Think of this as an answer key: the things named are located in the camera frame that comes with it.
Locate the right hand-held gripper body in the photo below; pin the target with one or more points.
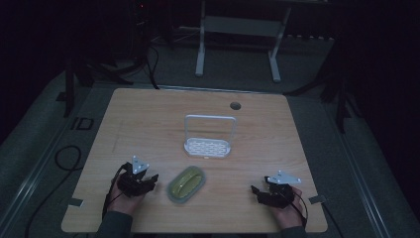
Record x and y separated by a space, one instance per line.
280 193

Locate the white metal desk frame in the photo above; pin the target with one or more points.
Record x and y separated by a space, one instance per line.
237 26

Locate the green oval soap dish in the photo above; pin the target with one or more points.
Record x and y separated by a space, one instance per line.
186 183

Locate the person's right hand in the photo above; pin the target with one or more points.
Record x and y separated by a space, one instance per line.
290 213

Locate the person's left hand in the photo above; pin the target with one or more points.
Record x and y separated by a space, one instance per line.
124 203

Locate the black tripod stand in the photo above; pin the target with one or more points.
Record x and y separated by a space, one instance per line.
336 89
82 72

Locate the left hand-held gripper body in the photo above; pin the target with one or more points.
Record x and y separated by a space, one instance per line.
133 185

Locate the grey tape piece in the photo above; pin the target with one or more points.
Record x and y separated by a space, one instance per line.
317 199
75 202

